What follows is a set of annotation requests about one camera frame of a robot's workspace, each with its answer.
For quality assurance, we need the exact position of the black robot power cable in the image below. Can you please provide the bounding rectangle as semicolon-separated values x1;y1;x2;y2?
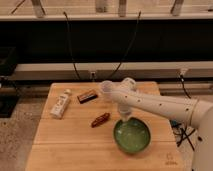
171;75;198;152

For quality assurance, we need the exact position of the black hanging cable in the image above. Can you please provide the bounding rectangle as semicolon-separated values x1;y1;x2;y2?
62;11;82;81
107;10;142;81

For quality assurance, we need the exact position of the right black hanging cable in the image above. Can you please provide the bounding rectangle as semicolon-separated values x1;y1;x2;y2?
107;10;142;81

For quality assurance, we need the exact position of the white lotion bottle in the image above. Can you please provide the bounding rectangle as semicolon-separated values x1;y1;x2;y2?
50;89;71;119

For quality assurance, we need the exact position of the red brown snack wrapper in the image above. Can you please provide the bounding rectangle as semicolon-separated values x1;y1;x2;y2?
91;113;110;128

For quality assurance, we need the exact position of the brown black chocolate bar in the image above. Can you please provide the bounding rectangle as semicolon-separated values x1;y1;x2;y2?
77;90;98;104

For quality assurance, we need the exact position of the green ceramic bowl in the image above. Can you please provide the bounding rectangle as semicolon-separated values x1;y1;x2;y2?
113;117;151;154

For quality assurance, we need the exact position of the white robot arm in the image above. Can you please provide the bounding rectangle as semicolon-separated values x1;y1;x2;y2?
109;78;213;171

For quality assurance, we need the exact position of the clear plastic cup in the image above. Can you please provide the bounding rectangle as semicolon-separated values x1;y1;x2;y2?
99;80;115;102

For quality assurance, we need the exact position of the black bin at left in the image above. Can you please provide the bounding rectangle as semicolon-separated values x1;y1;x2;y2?
0;46;19;118

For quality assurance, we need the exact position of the left black hanging cable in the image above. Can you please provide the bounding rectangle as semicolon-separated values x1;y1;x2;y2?
62;11;82;81

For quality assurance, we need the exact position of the white wall outlet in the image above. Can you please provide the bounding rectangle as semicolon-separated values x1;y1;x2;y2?
89;71;96;80

